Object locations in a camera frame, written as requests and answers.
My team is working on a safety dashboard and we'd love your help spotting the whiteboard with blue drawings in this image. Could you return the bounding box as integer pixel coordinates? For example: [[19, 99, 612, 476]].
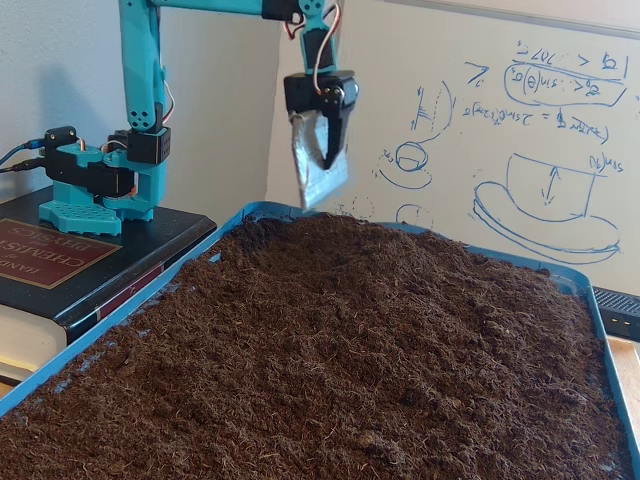
[[307, 0, 640, 291]]

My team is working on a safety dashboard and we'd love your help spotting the black chemistry handbook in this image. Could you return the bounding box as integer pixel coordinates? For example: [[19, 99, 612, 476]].
[[0, 185, 219, 389]]

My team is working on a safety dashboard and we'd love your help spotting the black cable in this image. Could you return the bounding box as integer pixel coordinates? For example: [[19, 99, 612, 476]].
[[0, 160, 46, 174]]

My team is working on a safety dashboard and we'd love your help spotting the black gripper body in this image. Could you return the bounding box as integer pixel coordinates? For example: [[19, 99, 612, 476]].
[[283, 69, 360, 119]]

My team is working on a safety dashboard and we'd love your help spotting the foil-wrapped blade gripper finger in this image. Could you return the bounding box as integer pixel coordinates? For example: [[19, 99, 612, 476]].
[[287, 110, 350, 210]]

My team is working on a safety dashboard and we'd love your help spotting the brown soil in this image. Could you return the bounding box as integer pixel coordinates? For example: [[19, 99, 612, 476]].
[[0, 212, 626, 480]]

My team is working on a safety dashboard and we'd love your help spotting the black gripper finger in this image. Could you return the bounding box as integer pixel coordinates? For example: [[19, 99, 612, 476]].
[[321, 85, 358, 172]]

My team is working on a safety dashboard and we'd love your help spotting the blue cable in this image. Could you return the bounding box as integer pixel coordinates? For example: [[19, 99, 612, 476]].
[[0, 141, 49, 169]]

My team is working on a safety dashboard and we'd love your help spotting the blue plastic tray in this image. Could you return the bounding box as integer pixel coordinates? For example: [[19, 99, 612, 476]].
[[0, 200, 640, 480]]

